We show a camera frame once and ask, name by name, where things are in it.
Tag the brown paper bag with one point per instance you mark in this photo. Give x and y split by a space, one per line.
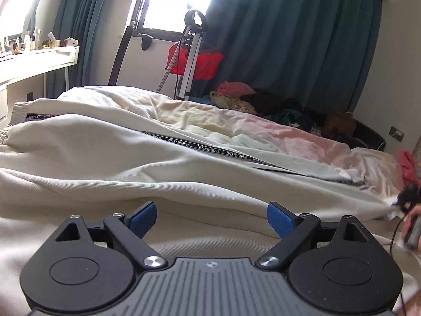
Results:
338 123

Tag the black garment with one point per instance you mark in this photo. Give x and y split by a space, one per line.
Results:
263 100

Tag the dark framed window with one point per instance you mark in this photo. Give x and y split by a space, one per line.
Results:
177 0

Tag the pink garment on bed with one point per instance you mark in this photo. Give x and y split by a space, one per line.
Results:
408 168

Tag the tissue box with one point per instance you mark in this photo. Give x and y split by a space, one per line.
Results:
71 41

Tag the row of cosmetic bottles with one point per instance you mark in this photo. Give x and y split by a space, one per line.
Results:
24 42

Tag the person's right hand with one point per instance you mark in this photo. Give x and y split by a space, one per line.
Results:
411 220

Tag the metal wall socket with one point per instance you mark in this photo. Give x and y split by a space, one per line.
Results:
397 134

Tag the red hanging garment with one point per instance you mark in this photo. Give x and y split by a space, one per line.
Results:
204 64

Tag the white printed garment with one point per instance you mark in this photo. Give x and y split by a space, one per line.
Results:
317 130

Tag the pink and white bed sheet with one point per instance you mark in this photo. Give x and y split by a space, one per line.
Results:
263 131

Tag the curved table mirror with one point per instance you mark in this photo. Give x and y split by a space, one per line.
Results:
16 10

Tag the narrow blue curtain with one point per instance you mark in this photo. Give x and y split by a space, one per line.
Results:
85 39

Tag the cream sweatpants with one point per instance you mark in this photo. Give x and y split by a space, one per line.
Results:
98 158

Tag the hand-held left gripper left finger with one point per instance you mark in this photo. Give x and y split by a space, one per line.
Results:
143 220

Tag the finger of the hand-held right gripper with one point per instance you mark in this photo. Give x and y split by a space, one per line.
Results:
409 196

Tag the pink garment in clothes pile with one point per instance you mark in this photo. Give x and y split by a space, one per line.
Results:
235 89

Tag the black steamer mitt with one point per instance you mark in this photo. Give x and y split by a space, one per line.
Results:
146 41

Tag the black low wall socket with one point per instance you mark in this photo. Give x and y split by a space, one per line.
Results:
30 95

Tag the small wooden box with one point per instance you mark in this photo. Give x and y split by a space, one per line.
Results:
55 41

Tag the tan patterned garment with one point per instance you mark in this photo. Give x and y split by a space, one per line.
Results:
236 103

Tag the wide blue curtain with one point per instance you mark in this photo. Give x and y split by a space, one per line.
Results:
289 39

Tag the white dressing table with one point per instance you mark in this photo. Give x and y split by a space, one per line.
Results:
33 64

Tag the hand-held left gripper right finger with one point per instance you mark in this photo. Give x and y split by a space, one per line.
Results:
280 220

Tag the green garment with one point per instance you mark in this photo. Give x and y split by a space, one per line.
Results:
283 115

